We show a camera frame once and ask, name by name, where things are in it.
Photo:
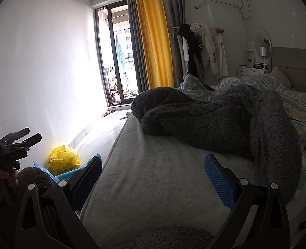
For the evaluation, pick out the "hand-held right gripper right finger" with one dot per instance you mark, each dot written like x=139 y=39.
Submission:
x=219 y=184

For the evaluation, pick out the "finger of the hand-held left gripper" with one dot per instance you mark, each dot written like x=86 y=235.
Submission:
x=22 y=132
x=32 y=140

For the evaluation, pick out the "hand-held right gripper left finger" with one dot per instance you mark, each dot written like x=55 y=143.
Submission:
x=86 y=184

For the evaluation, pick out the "blue pet food bag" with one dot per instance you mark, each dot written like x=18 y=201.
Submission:
x=40 y=166

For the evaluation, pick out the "yellow plastic bag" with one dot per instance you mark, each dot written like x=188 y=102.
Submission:
x=64 y=158

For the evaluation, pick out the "grey fleece blanket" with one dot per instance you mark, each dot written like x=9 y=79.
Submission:
x=207 y=122

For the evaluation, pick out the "bed with white fleece sheet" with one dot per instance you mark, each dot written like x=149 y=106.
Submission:
x=155 y=186

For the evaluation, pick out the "small brown object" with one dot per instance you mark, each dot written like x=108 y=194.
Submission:
x=109 y=113

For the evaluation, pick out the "pale slipper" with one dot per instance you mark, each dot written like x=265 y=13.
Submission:
x=125 y=115

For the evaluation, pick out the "blue cloud patterned quilt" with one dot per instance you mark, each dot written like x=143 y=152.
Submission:
x=298 y=103

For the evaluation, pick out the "white dresser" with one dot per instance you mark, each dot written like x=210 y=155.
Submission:
x=246 y=71

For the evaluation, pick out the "blue hanging cloth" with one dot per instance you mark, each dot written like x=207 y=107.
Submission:
x=120 y=54

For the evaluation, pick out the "beige pillow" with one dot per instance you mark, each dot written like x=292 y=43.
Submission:
x=280 y=75

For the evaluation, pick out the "white hanging pants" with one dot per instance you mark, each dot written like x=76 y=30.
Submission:
x=220 y=54

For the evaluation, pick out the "white desktop shelf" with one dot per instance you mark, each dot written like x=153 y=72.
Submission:
x=249 y=54

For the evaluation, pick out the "small white hanging garment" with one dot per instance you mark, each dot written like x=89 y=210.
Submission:
x=184 y=49

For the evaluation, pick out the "white table lamp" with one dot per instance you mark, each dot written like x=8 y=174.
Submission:
x=263 y=51

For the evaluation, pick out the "white hanging robe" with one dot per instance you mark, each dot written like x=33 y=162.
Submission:
x=205 y=44

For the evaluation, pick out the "beige headboard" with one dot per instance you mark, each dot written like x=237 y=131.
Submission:
x=298 y=67

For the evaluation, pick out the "narrow grey curtain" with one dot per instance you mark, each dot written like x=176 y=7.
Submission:
x=136 y=44

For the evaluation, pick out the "black hanging garment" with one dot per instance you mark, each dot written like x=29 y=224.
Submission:
x=190 y=39

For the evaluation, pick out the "round mirror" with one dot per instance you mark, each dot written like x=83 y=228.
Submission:
x=262 y=37

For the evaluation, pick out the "yellow curtain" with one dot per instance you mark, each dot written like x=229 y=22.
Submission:
x=155 y=44

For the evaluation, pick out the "clothes rack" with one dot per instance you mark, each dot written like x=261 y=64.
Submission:
x=216 y=28

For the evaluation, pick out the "dark framed balcony door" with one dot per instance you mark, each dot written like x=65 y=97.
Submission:
x=111 y=5

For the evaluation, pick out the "wide grey curtain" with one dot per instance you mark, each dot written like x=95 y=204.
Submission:
x=175 y=5

